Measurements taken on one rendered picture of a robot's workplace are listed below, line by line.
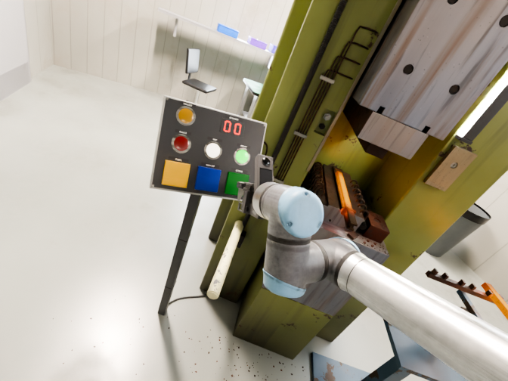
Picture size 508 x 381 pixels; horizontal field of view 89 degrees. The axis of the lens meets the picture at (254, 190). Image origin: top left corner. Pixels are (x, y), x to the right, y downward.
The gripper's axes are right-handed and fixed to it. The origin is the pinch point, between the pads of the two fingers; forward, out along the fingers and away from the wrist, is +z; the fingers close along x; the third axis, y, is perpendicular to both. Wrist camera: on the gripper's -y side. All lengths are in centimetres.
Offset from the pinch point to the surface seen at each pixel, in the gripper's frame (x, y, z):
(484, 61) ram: 53, -46, -30
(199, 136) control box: -15.2, -12.0, 5.9
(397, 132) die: 45, -26, -14
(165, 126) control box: -25.3, -12.7, 5.8
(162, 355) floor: -8, 93, 48
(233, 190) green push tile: -1.0, 3.1, 5.2
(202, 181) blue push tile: -11.8, 1.5, 5.1
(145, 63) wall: -58, -144, 375
